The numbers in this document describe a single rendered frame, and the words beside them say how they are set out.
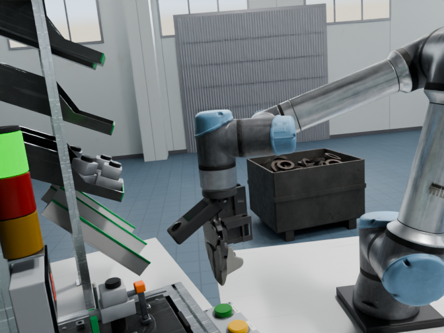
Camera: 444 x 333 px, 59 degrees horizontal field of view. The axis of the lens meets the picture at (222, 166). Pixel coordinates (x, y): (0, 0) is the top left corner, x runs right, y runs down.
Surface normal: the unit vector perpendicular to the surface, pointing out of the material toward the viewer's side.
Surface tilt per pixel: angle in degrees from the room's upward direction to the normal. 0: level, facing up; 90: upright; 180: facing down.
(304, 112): 86
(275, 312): 0
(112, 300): 90
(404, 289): 97
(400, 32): 90
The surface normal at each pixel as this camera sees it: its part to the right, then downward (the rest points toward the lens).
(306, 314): -0.08, -0.97
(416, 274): -0.09, 0.34
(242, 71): 0.08, 0.21
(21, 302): 0.42, 0.16
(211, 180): -0.36, 0.22
